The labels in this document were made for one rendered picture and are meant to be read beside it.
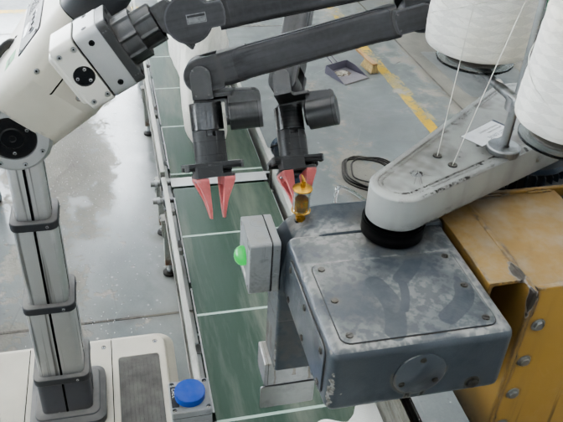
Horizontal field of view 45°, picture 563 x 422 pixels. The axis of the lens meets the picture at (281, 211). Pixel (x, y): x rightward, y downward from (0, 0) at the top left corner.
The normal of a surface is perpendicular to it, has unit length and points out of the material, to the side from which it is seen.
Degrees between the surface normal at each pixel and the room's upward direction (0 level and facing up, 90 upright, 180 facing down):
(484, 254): 0
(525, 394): 90
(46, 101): 115
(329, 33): 71
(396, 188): 0
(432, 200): 90
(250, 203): 0
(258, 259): 90
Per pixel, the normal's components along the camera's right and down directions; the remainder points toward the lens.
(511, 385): 0.22, 0.57
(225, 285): 0.05, -0.82
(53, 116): -0.18, 0.85
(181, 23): 0.07, 0.32
